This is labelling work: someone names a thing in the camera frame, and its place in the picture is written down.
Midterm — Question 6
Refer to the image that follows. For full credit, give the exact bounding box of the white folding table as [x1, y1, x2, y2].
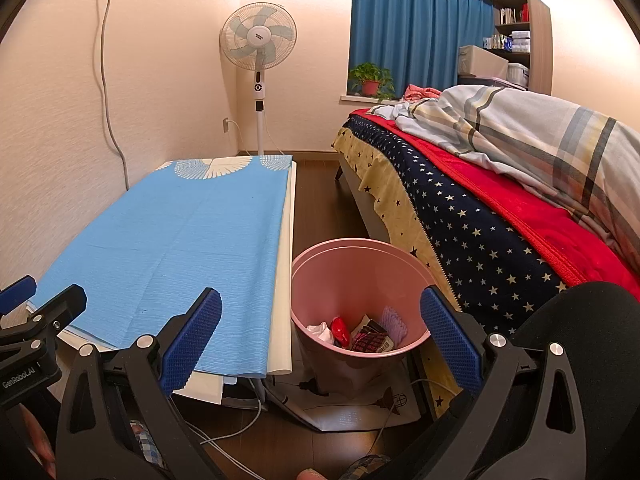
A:
[30, 156, 301, 406]

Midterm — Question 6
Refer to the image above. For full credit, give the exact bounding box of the white paper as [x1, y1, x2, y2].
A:
[306, 321, 335, 345]

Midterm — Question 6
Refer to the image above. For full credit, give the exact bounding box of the striped plaid quilt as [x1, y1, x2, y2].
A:
[372, 84, 640, 273]

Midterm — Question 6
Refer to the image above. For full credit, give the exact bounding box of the white paper bag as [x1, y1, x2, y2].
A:
[270, 355, 426, 433]

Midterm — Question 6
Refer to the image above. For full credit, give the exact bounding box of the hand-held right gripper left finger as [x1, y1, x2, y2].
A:
[55, 287, 223, 480]

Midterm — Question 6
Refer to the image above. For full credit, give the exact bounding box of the grey wall cable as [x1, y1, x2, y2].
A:
[100, 0, 132, 191]

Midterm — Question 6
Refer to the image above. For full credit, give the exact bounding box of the white floor cable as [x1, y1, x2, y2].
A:
[370, 377, 458, 461]
[197, 395, 271, 480]

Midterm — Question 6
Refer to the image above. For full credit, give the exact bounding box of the pink folded cloth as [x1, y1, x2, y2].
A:
[402, 84, 443, 103]

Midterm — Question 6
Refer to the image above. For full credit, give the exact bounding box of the red shiny wrapper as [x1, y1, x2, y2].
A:
[331, 316, 352, 346]

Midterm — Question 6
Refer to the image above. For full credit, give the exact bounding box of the blue curtain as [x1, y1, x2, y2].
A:
[350, 0, 496, 98]

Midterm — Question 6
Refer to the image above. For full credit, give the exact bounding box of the potted green plant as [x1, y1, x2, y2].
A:
[348, 62, 396, 100]

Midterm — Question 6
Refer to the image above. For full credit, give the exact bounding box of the white standing fan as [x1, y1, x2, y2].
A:
[220, 2, 298, 157]

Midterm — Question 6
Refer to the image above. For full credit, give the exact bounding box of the checked slipper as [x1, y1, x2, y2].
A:
[345, 454, 392, 480]
[129, 419, 166, 467]

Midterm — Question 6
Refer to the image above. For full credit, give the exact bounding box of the pale purple foam net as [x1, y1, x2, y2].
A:
[380, 306, 408, 338]

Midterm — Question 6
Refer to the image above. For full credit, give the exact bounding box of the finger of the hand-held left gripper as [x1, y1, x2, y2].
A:
[0, 276, 38, 313]
[0, 284, 88, 343]

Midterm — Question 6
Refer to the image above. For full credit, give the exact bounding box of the pink plastic bin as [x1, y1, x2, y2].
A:
[290, 239, 436, 396]

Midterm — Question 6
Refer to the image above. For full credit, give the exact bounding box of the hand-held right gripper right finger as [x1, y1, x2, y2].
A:
[395, 286, 596, 480]

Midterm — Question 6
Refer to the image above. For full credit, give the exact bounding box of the dark bookshelf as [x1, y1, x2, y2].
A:
[492, 0, 531, 91]

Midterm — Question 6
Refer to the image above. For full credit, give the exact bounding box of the star-print bed sheet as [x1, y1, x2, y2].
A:
[332, 115, 568, 418]

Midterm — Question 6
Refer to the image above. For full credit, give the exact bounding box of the grey storage box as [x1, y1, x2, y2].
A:
[457, 45, 510, 81]

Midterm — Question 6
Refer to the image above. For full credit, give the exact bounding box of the dark patterned cloth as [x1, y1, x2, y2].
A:
[350, 315, 393, 352]

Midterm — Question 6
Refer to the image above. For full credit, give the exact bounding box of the person's left hand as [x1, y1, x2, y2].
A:
[17, 402, 57, 468]

